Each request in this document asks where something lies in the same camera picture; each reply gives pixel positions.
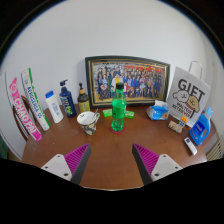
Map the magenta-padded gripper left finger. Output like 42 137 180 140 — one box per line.
40 143 92 185

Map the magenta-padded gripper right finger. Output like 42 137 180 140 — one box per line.
132 143 184 185

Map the green plastic drink bottle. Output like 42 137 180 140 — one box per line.
110 82 128 133

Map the white remote control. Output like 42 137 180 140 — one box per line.
183 136 198 156

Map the small patterned snack pack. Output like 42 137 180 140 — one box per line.
167 120 184 135

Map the colourful puzzle cube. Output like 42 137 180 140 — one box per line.
178 114 189 127

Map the patterned ceramic mug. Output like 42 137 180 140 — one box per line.
76 108 101 136

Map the blue detergent bottle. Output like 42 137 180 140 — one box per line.
189 106 214 147

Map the blue tissue pack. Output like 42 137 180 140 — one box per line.
145 99 170 121

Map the white radiator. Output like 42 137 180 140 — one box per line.
206 133 224 161

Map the white bottle with blue cap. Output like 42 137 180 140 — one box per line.
44 90 65 124

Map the dark blue pump bottle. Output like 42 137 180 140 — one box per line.
58 79 78 118

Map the long pink printed box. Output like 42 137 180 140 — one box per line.
8 77 44 142

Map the dark amber pump bottle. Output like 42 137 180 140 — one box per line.
76 82 91 114

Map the long green white box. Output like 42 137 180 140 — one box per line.
20 67 51 132

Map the white printed paper bag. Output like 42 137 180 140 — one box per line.
165 60 212 128

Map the framed group picture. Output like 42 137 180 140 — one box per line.
84 55 171 110

